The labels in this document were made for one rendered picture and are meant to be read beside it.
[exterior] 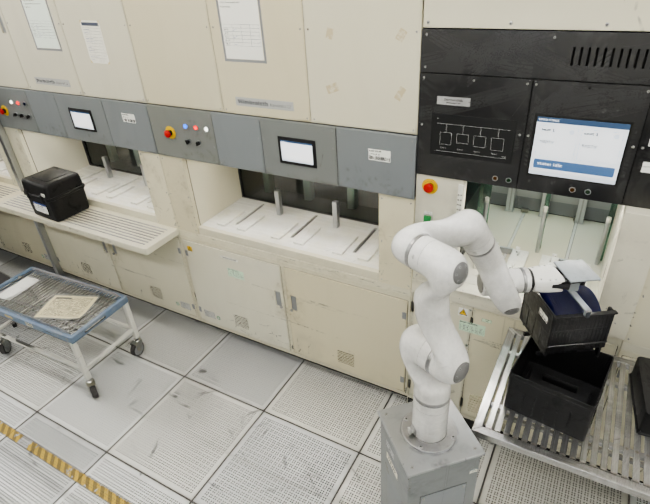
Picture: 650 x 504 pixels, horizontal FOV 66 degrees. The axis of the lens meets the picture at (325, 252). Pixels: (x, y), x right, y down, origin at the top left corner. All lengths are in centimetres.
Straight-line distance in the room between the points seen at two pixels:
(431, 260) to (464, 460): 80
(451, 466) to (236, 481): 125
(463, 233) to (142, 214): 238
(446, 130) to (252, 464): 187
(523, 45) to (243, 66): 118
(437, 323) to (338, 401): 160
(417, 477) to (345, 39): 160
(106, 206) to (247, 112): 150
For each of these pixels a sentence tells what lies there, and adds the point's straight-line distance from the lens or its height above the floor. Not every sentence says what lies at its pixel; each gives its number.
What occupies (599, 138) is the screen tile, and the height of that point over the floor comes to 163.
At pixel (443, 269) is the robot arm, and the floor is 153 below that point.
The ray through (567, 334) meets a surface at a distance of 185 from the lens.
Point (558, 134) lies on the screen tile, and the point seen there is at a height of 162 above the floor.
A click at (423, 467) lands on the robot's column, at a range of 180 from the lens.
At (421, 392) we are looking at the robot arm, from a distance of 168.
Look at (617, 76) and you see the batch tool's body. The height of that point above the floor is 182.
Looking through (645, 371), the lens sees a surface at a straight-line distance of 217.
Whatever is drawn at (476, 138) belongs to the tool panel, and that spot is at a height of 158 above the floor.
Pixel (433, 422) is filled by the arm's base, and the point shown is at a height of 88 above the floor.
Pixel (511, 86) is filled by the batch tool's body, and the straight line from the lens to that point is 191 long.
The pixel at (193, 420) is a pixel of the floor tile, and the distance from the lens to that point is 304.
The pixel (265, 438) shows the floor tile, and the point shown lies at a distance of 286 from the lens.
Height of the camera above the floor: 224
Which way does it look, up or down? 32 degrees down
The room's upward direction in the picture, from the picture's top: 4 degrees counter-clockwise
